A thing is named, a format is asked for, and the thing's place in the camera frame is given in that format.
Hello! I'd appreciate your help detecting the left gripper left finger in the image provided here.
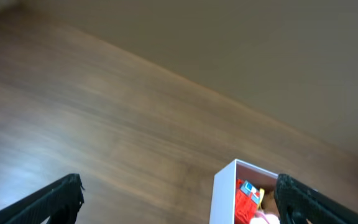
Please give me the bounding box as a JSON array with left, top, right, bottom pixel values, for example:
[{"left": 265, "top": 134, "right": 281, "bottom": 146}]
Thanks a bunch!
[{"left": 0, "top": 173, "right": 85, "bottom": 224}]

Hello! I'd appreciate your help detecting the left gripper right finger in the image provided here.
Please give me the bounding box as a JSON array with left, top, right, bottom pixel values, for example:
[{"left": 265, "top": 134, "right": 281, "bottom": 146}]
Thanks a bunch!
[{"left": 274, "top": 174, "right": 358, "bottom": 224}]

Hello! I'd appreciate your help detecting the red toy fire truck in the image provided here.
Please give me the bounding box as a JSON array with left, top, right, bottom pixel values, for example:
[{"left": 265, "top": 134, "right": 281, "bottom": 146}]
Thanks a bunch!
[{"left": 234, "top": 179, "right": 260, "bottom": 224}]

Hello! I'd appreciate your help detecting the white cardboard box pink inside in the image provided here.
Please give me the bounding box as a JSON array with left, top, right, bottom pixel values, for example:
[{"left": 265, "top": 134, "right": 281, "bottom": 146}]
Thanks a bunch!
[{"left": 209, "top": 159, "right": 278, "bottom": 224}]

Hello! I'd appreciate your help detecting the brown capybara plush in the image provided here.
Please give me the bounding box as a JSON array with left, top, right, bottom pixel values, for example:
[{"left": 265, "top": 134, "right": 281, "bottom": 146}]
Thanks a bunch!
[{"left": 261, "top": 190, "right": 279, "bottom": 216}]

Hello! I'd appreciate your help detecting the yellow wooden rattle drum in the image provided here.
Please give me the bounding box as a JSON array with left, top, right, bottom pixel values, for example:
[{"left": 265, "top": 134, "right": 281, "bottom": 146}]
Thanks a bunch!
[{"left": 257, "top": 188, "right": 265, "bottom": 210}]

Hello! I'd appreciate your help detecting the white duck plush pink hat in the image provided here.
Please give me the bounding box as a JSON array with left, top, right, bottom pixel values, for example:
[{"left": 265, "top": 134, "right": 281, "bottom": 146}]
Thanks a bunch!
[{"left": 249, "top": 210, "right": 280, "bottom": 224}]

